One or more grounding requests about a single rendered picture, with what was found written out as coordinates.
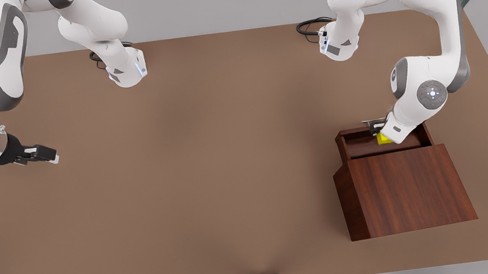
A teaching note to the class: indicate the dark wooden cabinet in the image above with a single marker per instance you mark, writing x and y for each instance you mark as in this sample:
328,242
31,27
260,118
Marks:
408,189

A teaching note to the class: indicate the dark wooden drawer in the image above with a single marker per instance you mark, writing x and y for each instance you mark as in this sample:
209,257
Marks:
361,143

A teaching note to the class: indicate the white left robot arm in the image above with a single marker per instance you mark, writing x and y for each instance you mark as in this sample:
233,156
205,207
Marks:
427,40

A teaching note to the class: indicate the yellow square block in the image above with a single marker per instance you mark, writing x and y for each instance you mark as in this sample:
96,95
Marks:
382,139

